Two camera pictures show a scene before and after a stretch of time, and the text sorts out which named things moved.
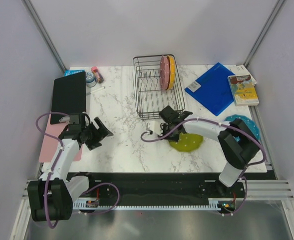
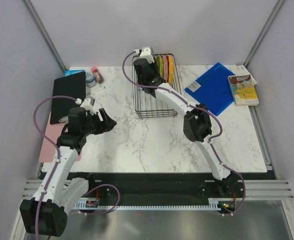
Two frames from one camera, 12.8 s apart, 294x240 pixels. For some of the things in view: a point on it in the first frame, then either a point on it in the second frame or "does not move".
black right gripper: x=163 y=126 -> x=154 y=66
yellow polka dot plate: x=171 y=72 does not move
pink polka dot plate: x=164 y=72 does not move
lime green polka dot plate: x=187 y=142 -> x=160 y=64
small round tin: x=91 y=81 does not move
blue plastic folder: x=212 y=88 does not move
